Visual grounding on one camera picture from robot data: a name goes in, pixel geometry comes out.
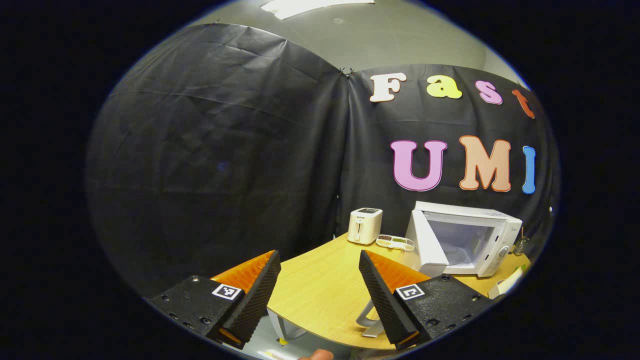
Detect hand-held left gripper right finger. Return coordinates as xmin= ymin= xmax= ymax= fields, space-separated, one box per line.
xmin=358 ymin=250 xmax=493 ymax=351

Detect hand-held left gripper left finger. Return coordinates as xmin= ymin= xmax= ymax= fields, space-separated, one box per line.
xmin=147 ymin=250 xmax=282 ymax=350

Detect white microwave oven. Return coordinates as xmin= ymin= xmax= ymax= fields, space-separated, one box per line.
xmin=404 ymin=201 xmax=523 ymax=279

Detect white divided seasoning tray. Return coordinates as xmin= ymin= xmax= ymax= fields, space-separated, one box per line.
xmin=375 ymin=234 xmax=416 ymax=252

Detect white toaster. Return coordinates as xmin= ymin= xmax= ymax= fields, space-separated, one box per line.
xmin=347 ymin=207 xmax=383 ymax=246

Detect white plate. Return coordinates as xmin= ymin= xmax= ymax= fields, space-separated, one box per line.
xmin=487 ymin=269 xmax=526 ymax=300

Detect black backdrop cloth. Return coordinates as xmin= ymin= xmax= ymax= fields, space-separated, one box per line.
xmin=86 ymin=22 xmax=560 ymax=301

